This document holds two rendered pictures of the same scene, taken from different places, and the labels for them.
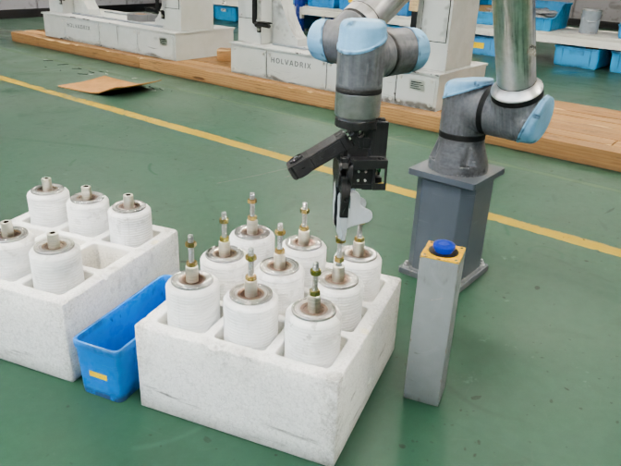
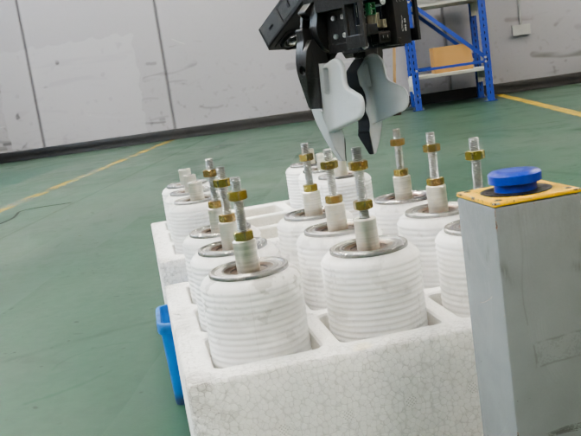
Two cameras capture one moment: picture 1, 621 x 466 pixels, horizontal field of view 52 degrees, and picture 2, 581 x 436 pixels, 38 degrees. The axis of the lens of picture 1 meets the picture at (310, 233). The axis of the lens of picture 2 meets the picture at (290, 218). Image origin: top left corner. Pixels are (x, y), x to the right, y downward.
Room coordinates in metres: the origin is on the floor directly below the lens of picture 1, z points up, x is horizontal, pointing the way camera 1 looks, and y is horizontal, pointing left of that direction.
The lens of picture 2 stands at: (0.56, -0.69, 0.43)
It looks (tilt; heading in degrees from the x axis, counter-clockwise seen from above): 10 degrees down; 59
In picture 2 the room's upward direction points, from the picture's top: 8 degrees counter-clockwise
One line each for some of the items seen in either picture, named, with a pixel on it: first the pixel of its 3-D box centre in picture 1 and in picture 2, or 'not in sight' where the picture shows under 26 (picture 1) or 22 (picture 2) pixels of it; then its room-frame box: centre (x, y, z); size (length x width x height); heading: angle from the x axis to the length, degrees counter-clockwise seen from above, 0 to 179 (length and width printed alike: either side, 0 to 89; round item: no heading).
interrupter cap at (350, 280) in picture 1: (337, 279); (368, 247); (1.03, -0.05, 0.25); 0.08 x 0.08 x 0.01
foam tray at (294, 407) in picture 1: (277, 338); (356, 367); (1.07, 0.06, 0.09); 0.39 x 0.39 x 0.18; 69
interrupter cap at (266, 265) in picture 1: (279, 266); (337, 228); (1.07, 0.06, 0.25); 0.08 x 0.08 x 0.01
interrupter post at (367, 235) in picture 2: (338, 273); (367, 234); (1.03, -0.05, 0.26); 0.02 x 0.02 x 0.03
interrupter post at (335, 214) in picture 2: (279, 260); (336, 217); (1.07, 0.06, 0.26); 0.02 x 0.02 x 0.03
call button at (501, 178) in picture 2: (444, 248); (514, 182); (1.04, -0.24, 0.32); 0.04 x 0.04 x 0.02
